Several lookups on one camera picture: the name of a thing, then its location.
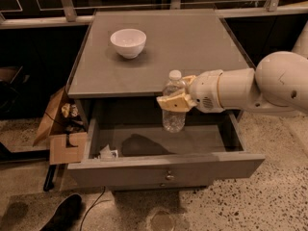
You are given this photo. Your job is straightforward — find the clear plastic water bottle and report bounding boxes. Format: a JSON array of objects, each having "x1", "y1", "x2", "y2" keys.
[{"x1": 163, "y1": 70, "x2": 186, "y2": 133}]

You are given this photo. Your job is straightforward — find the white ceramic bowl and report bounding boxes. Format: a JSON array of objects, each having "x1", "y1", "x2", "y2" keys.
[{"x1": 110, "y1": 29, "x2": 147, "y2": 59}]

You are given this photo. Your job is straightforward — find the metal window railing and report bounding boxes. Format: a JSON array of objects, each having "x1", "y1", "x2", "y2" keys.
[{"x1": 0, "y1": 0, "x2": 307, "y2": 29}]

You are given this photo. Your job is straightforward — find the black shoe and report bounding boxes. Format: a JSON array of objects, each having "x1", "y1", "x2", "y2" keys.
[{"x1": 39, "y1": 193, "x2": 82, "y2": 231}]

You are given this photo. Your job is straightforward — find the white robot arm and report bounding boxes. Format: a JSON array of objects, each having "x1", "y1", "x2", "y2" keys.
[{"x1": 157, "y1": 23, "x2": 308, "y2": 116}]

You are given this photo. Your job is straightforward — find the open grey top drawer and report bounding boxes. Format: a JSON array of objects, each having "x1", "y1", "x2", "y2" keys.
[{"x1": 68, "y1": 108, "x2": 265, "y2": 191}]

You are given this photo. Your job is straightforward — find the grey wooden nightstand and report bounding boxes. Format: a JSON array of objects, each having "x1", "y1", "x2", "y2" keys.
[{"x1": 65, "y1": 9, "x2": 266, "y2": 192}]

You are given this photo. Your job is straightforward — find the black bar on floor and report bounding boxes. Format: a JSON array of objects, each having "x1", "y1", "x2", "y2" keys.
[{"x1": 43, "y1": 165, "x2": 57, "y2": 192}]

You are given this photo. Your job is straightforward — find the brass drawer knob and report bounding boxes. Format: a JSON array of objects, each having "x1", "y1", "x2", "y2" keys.
[{"x1": 166, "y1": 170, "x2": 175, "y2": 181}]

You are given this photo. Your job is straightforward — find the crumpled white paper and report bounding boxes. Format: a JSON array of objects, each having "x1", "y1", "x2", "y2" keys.
[{"x1": 96, "y1": 144, "x2": 118, "y2": 160}]

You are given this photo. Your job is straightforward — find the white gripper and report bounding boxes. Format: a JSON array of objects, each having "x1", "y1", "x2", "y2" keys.
[{"x1": 157, "y1": 69, "x2": 224, "y2": 113}]

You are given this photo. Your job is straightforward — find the brown cardboard box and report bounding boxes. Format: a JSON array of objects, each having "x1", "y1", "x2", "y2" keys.
[{"x1": 33, "y1": 88, "x2": 87, "y2": 165}]

